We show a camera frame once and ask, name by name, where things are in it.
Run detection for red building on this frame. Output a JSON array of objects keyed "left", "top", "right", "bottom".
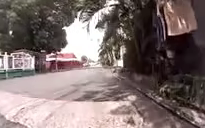
[{"left": 44, "top": 52, "right": 85, "bottom": 72}]

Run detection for dark building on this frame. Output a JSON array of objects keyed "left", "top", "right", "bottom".
[{"left": 153, "top": 0, "right": 205, "bottom": 111}]

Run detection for grey asphalt road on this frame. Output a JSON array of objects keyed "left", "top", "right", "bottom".
[{"left": 0, "top": 66, "right": 198, "bottom": 128}]

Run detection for dense dark trees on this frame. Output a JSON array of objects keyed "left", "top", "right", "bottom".
[{"left": 0, "top": 0, "right": 82, "bottom": 55}]

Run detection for rough roadside strip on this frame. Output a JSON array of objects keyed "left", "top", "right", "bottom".
[{"left": 112, "top": 67, "right": 205, "bottom": 128}]

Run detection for white fence on green base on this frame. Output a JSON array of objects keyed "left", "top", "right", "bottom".
[{"left": 0, "top": 48, "right": 36, "bottom": 81}]

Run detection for low green bush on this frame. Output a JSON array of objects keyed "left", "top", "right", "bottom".
[{"left": 157, "top": 74, "right": 205, "bottom": 108}]

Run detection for palm trees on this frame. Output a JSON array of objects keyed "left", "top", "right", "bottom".
[{"left": 77, "top": 0, "right": 158, "bottom": 76}]

